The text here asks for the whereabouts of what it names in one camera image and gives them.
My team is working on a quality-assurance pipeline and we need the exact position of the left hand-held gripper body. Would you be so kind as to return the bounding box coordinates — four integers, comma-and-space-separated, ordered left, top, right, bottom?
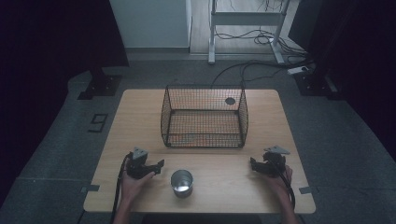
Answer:
125, 147, 154, 180

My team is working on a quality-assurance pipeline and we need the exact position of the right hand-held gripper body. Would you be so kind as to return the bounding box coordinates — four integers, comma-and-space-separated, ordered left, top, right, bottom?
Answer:
259, 145, 291, 179

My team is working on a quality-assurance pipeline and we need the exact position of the person's right hand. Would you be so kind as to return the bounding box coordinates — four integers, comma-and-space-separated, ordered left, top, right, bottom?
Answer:
263, 164, 294, 200

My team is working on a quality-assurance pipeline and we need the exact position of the person's left hand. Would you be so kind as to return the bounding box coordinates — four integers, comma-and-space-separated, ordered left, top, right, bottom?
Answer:
120, 169, 156, 203

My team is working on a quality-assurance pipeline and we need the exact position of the silver metal cup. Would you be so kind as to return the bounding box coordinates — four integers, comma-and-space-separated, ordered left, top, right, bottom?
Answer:
169, 169, 194, 199

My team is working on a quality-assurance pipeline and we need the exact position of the black stand base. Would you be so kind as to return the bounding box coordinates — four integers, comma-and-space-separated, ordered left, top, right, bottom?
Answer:
77, 66, 123, 101
293, 62, 344, 101

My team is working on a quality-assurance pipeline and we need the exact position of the white power strip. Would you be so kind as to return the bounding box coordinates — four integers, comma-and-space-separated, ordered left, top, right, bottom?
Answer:
286, 65, 310, 76

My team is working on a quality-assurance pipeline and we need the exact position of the black curtain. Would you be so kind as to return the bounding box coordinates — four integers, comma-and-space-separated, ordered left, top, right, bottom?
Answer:
0, 0, 130, 200
288, 0, 396, 162

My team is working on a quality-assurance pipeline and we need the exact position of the white cabinet panel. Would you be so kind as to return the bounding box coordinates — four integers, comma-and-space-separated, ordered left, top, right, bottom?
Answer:
108, 0, 193, 54

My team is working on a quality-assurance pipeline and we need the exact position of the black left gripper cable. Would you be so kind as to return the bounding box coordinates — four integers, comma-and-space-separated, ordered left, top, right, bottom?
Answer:
109, 152, 133, 224

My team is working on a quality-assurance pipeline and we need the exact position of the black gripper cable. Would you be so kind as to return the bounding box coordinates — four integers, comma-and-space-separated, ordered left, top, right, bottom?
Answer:
109, 152, 133, 224
274, 161, 297, 210

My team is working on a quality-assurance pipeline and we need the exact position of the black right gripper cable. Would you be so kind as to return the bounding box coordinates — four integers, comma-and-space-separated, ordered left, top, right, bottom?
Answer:
274, 161, 297, 210

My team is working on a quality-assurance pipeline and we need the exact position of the black wire mesh basket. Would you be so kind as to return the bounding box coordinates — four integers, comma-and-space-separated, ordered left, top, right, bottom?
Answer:
160, 83, 249, 149

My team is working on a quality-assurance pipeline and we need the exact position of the bundle of black floor cables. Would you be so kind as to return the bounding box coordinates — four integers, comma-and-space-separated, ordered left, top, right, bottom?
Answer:
209, 0, 316, 90

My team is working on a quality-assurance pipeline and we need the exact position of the white desk frame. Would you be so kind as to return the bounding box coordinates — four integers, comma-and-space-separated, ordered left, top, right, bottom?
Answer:
207, 0, 301, 65

